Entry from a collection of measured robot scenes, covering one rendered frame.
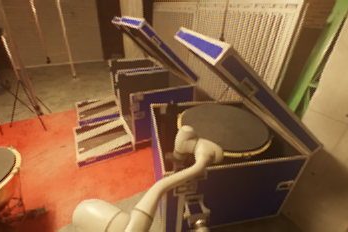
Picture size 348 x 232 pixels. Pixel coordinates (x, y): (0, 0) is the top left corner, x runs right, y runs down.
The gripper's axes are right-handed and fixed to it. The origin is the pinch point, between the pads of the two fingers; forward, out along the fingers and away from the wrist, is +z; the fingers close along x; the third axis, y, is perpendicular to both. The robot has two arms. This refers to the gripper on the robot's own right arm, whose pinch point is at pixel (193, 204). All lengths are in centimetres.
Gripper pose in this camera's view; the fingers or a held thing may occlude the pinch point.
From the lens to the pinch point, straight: 136.7
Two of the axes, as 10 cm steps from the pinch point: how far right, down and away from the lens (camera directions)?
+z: -1.9, -5.0, 8.5
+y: 0.4, -8.6, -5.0
